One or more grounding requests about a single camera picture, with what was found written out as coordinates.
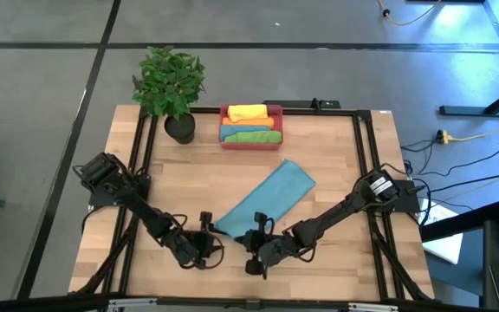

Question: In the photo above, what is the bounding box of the black left camera cable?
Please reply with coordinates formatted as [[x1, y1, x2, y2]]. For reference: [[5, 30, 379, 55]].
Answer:
[[162, 212, 226, 270]]

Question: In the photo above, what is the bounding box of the yellow microfiber towel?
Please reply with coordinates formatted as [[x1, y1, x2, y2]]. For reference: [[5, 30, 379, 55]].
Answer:
[[226, 103, 269, 123]]

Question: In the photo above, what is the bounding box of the black aluminium table frame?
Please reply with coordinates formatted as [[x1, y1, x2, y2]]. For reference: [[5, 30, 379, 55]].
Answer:
[[69, 98, 435, 312]]

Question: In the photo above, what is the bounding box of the teal microfiber towel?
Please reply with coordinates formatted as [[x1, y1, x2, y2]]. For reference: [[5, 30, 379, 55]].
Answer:
[[213, 158, 317, 240], [219, 124, 272, 142]]

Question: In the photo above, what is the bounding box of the white flat box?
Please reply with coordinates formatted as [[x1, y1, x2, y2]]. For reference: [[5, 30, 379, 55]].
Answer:
[[418, 198, 465, 265]]

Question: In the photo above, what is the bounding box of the pink translucent plastic basket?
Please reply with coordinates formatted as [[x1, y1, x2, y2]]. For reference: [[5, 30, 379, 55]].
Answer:
[[217, 103, 284, 152]]

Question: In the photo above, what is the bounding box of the silver aluminium bracket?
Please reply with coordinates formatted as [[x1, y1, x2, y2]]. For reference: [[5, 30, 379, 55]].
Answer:
[[347, 302, 400, 312], [107, 297, 159, 309]]

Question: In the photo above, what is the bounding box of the black office desk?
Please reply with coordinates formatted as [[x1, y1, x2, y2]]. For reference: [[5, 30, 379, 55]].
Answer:
[[418, 201, 499, 312]]

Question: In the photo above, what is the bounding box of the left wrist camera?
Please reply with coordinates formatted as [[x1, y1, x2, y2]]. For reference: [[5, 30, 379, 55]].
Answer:
[[197, 232, 224, 257]]

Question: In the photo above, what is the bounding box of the orange microfiber towel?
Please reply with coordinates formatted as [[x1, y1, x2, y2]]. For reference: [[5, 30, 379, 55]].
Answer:
[[221, 115, 275, 129]]

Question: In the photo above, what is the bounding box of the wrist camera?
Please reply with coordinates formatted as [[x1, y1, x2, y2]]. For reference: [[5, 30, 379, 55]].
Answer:
[[234, 231, 263, 253], [197, 232, 224, 257]]

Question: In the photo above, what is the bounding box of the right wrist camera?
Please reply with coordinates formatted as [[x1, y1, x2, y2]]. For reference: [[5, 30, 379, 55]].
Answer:
[[234, 231, 263, 253]]

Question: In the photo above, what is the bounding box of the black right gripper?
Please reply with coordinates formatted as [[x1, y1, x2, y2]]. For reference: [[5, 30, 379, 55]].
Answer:
[[244, 211, 298, 281]]

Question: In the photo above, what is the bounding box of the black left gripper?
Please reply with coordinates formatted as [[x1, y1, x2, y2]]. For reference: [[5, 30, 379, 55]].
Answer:
[[172, 211, 225, 270]]

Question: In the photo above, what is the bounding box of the black bracket bar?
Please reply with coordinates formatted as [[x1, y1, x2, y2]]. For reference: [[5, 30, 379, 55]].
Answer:
[[262, 98, 342, 111]]

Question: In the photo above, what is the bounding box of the yellow extension cable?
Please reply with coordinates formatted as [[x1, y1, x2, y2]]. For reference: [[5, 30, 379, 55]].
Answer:
[[377, 0, 444, 27]]

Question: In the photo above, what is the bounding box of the artificial green potted plant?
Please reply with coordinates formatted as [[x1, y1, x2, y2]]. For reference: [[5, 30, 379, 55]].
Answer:
[[131, 45, 207, 146]]

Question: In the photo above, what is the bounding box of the green microfiber towel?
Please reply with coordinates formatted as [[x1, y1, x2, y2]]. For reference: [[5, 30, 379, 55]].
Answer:
[[223, 130, 283, 145]]

